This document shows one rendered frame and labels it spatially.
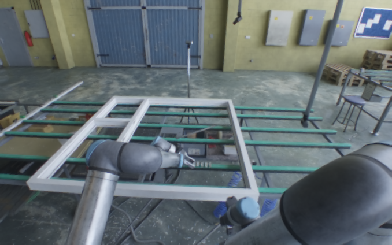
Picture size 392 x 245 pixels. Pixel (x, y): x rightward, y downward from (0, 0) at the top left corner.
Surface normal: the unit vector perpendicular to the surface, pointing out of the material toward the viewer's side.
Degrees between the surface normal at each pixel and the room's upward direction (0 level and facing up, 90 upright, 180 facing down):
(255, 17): 90
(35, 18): 90
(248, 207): 19
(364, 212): 64
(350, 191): 39
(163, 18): 90
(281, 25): 90
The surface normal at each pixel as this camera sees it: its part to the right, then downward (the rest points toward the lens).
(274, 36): -0.04, 0.49
